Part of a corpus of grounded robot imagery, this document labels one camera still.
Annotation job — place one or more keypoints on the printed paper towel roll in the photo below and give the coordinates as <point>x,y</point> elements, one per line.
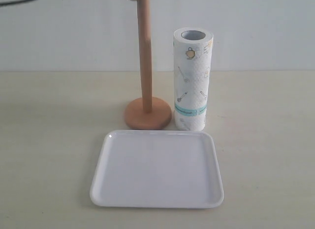
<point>192,54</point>

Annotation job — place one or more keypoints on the white rectangular tray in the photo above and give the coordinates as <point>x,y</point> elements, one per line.
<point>157,169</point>

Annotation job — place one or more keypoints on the wooden paper towel holder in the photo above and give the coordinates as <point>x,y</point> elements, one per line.
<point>147,112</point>

